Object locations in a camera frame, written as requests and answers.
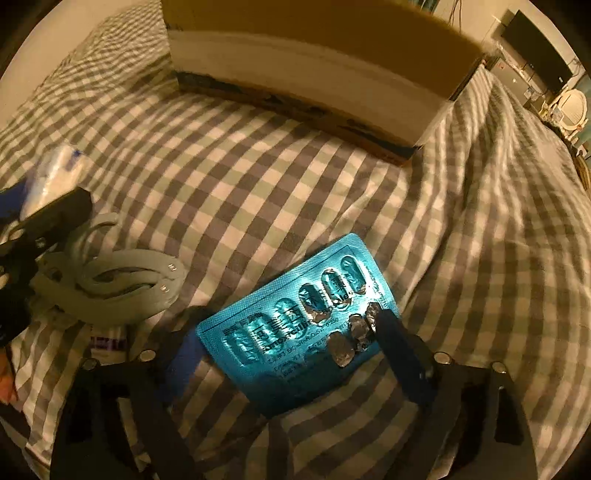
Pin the teal pill blister pack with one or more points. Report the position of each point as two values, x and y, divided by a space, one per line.
286 318

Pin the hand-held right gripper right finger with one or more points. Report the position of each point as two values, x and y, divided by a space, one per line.
392 341

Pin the clear plastic bag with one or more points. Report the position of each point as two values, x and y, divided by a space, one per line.
55 170

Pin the white box with purple label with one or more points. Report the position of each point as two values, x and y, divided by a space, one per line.
108 344

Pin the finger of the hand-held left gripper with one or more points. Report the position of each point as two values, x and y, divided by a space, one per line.
55 207
16 286

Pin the cardboard box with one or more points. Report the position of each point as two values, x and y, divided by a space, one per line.
314 69

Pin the white round mirror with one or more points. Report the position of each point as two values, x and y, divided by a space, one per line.
570 110

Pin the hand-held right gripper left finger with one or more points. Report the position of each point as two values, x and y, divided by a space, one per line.
184 364

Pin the grey white checkered blanket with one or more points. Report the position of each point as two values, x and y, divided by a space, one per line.
258 184

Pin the black television screen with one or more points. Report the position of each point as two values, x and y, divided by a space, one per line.
538 46

